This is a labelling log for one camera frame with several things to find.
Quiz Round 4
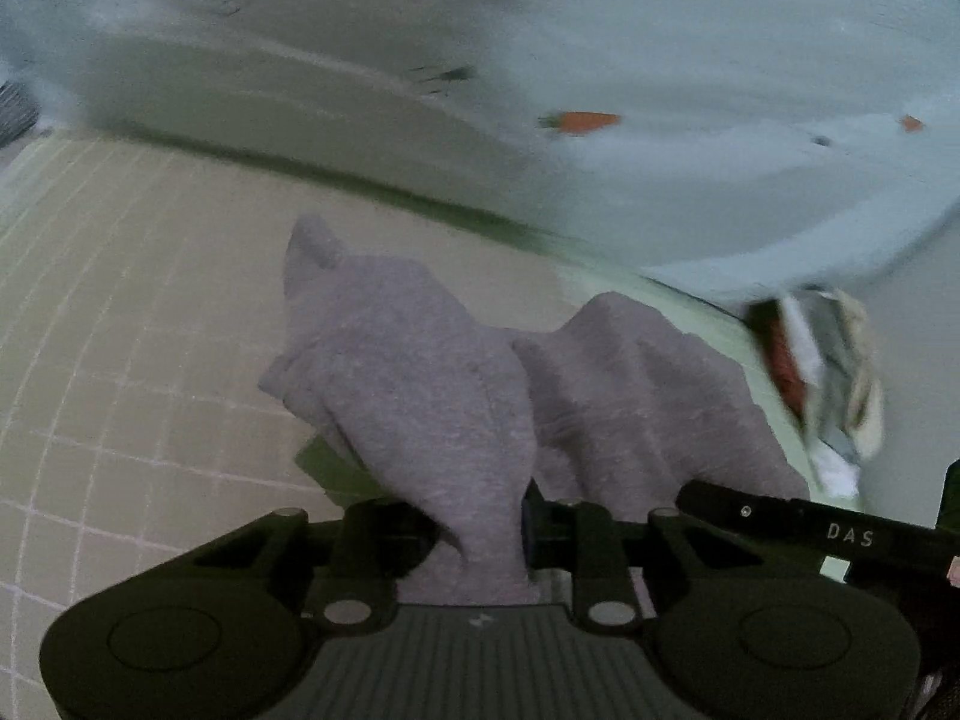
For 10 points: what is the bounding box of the blue-grey crumpled garment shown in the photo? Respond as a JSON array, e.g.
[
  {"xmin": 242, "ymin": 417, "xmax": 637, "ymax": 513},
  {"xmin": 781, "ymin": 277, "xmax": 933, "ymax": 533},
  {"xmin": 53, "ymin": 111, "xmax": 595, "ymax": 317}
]
[{"xmin": 0, "ymin": 80, "xmax": 41, "ymax": 148}]

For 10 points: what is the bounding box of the stack of folded clothes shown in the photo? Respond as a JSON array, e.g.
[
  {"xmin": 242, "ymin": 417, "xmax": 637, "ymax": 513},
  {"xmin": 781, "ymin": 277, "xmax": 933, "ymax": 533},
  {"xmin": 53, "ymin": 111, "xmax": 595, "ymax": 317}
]
[{"xmin": 745, "ymin": 286, "xmax": 885, "ymax": 500}]

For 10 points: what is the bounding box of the light blue carrot-print bedsheet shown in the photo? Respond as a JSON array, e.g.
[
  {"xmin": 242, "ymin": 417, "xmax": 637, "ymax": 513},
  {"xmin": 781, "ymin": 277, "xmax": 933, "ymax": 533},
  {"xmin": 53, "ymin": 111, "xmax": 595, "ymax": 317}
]
[{"xmin": 2, "ymin": 0, "xmax": 958, "ymax": 301}]

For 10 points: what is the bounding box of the grey cloth garment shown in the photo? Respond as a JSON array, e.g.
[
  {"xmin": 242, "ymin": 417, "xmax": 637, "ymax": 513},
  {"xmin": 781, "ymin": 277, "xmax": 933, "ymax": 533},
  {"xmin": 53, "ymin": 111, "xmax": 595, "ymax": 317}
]
[{"xmin": 260, "ymin": 215, "xmax": 809, "ymax": 606}]

